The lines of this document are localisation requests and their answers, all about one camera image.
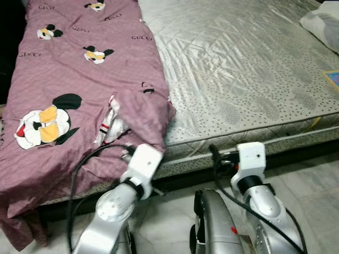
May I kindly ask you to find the blue yellow children's book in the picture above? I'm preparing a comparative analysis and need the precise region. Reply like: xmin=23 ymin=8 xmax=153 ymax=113
xmin=323 ymin=70 xmax=339 ymax=92

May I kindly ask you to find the purple mouse print blanket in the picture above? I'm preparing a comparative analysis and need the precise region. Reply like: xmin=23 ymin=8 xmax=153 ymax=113
xmin=0 ymin=0 xmax=177 ymax=252

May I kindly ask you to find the grey quilted mattress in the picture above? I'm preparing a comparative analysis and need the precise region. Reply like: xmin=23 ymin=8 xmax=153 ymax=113
xmin=40 ymin=0 xmax=339 ymax=206

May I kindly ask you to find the silver left robot leg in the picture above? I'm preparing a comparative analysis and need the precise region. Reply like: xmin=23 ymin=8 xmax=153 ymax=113
xmin=119 ymin=226 xmax=137 ymax=254

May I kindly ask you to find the white pillow with lettering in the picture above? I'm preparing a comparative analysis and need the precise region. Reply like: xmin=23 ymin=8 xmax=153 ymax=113
xmin=299 ymin=1 xmax=339 ymax=55

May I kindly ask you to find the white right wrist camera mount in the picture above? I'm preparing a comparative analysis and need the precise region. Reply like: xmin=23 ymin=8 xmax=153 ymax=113
xmin=236 ymin=142 xmax=267 ymax=179

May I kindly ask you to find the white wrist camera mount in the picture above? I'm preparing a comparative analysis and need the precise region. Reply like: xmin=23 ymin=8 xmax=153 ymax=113
xmin=121 ymin=143 xmax=164 ymax=186
xmin=236 ymin=142 xmax=267 ymax=179

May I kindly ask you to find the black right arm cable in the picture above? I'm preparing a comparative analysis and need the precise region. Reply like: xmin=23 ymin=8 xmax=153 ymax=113
xmin=211 ymin=157 xmax=307 ymax=254

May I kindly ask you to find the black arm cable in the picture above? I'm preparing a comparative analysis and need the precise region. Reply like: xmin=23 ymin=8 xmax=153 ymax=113
xmin=211 ymin=157 xmax=307 ymax=254
xmin=66 ymin=143 xmax=137 ymax=252

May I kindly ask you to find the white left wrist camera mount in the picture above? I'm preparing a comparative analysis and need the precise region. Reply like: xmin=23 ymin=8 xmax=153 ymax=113
xmin=121 ymin=143 xmax=164 ymax=186

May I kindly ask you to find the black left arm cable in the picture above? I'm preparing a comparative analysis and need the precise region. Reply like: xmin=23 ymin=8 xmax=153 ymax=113
xmin=66 ymin=143 xmax=137 ymax=252

